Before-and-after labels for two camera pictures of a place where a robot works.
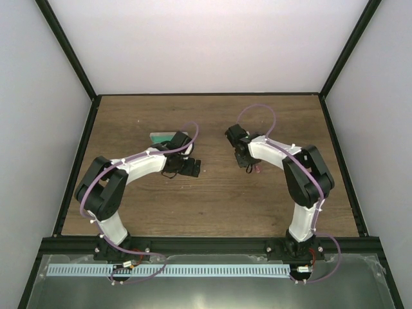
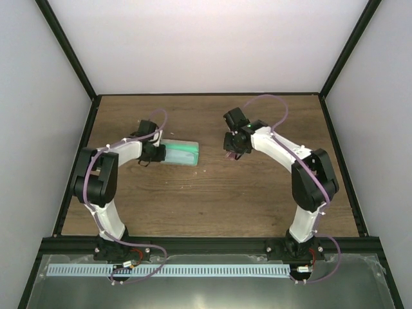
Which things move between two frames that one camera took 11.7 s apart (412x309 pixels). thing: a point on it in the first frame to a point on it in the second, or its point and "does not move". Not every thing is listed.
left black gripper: x=188 y=170 to x=160 y=158
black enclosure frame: x=358 y=217 does not move
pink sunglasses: x=258 y=168 to x=231 y=156
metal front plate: x=344 y=281 does not move
